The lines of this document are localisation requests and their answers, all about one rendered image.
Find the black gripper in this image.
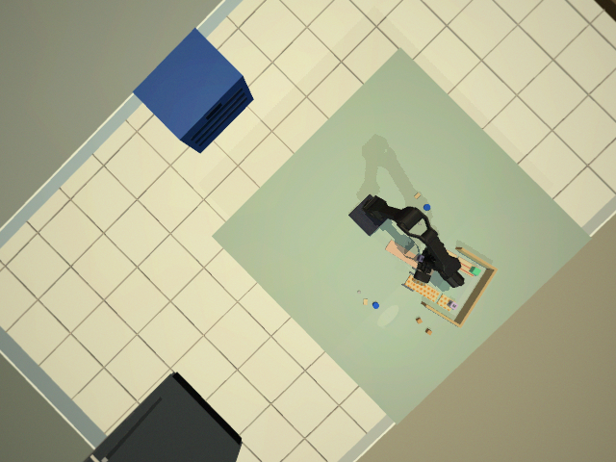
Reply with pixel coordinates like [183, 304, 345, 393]
[414, 247, 433, 283]

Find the orange dotted flat strip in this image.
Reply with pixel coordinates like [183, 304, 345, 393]
[405, 274, 436, 299]

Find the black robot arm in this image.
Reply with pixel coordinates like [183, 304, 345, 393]
[361, 195, 465, 288]

